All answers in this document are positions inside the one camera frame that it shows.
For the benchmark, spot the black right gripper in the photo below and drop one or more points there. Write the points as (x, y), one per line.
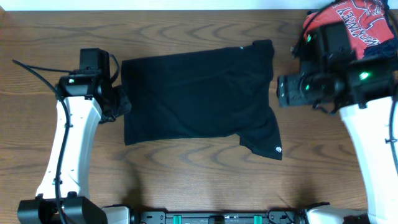
(288, 91)

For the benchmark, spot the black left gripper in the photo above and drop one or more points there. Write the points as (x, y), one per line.
(109, 117)

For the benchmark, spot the black t-shirt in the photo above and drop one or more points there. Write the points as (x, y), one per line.
(206, 94)

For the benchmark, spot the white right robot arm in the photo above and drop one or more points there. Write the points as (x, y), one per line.
(364, 93)

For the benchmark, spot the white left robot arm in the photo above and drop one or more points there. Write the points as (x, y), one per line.
(84, 102)

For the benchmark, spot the dark navy garment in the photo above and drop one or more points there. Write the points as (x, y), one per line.
(378, 24)

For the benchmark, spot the red printed t-shirt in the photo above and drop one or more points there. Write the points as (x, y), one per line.
(351, 13)

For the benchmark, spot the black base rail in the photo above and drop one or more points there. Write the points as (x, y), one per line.
(273, 216)

